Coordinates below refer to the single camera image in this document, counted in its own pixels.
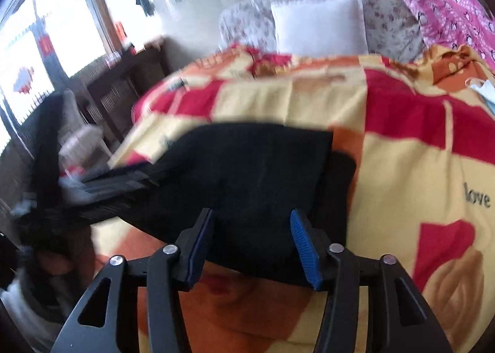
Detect pink printed cloth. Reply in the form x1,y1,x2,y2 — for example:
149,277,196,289
394,0,495,68

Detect window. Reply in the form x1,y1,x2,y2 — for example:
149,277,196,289
0,0,109,153

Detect light blue face mask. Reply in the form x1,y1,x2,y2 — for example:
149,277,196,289
466,77,495,118

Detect dark wooden table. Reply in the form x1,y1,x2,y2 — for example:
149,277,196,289
87,44,171,141

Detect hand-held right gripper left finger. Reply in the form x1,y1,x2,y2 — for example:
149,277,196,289
50,207,216,353

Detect printed fleece blanket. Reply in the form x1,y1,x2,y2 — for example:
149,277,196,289
93,42,495,353

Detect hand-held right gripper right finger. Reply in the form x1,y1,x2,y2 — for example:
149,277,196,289
290,209,453,353

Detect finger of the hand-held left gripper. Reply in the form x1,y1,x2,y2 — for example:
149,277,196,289
79,168,165,195
58,194,159,228

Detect black pants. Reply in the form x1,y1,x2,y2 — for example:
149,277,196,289
93,121,357,286

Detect person's left hand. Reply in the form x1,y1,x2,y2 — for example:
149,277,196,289
37,247,84,274

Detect white pillow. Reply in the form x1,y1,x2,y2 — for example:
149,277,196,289
271,0,369,55

